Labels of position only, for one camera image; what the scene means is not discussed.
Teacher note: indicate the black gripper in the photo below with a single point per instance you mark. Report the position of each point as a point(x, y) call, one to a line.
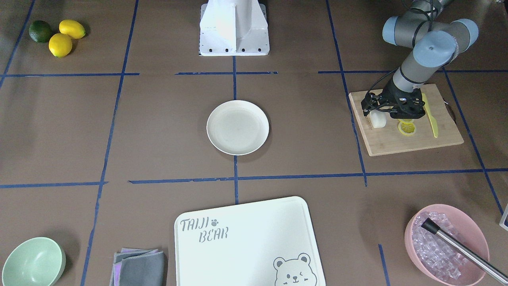
point(393, 95)

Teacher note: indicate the cream round plate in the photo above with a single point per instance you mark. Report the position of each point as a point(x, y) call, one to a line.
point(237, 127)

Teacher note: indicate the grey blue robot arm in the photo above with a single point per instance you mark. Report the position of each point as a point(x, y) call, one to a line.
point(434, 45)

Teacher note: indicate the white bear tray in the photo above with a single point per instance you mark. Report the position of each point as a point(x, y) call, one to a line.
point(264, 243)

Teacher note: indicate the lemon slice middle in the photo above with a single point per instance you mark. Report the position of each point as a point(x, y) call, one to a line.
point(406, 121)

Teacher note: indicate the lemon slice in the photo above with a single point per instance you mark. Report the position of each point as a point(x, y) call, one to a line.
point(406, 121)
point(407, 128)

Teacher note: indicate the lemon slice bottom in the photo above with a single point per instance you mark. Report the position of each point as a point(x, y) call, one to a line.
point(407, 128)

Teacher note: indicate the yellow plastic knife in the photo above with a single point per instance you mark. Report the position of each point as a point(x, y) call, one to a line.
point(432, 120)

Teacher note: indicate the bamboo cutting board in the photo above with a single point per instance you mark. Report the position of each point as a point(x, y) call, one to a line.
point(389, 140)

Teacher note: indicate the steel muddler black tip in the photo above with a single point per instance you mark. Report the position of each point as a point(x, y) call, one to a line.
point(430, 226)

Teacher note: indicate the pink bowl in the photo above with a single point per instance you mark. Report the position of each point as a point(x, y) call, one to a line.
point(468, 230)

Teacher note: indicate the clear ice cubes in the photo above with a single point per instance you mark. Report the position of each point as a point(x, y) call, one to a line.
point(440, 259)

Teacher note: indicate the folded grey cloth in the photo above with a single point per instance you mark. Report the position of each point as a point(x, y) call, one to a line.
point(138, 267)

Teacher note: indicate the yellow lemon upper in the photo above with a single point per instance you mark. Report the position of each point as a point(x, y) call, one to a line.
point(72, 28)

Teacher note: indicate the yellow lemon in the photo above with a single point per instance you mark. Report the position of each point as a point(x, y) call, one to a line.
point(60, 45)
point(72, 28)

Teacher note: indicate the yellow lemon lower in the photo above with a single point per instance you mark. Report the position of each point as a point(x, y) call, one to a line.
point(60, 45)

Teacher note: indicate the dark green lime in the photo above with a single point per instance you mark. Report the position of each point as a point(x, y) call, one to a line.
point(40, 31)

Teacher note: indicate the light green bowl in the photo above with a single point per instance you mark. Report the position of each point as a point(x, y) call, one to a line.
point(38, 261)

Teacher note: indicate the white wire rack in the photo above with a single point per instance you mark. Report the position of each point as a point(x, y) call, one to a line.
point(503, 223)

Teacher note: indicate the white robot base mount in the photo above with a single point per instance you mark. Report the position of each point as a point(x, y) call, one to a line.
point(233, 28)

